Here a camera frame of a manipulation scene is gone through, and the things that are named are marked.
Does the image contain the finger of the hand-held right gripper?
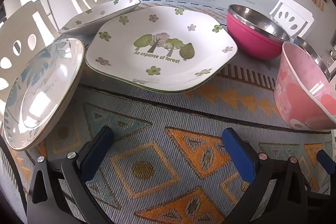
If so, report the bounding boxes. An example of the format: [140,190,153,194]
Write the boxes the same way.
[305,187,332,202]
[316,150,336,175]

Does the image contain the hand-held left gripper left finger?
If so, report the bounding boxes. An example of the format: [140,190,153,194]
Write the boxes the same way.
[26,126,116,224]

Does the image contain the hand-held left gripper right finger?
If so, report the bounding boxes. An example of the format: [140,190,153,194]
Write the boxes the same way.
[222,127,309,224]

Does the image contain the pink cartoon bowl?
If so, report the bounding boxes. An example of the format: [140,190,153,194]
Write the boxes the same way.
[274,42,336,131]

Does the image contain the round leaf print plate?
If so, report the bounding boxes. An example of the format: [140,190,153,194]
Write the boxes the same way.
[2,38,86,151]

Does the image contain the large tree print square plate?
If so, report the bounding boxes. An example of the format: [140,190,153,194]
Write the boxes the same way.
[84,5,238,94]

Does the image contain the magenta steel bowl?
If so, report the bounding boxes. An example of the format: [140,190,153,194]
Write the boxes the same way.
[226,4,291,60]

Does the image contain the small floral square plate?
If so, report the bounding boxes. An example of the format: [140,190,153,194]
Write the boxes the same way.
[58,0,141,35]

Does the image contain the patterned woven table mat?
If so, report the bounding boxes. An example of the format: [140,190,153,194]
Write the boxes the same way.
[0,0,336,224]

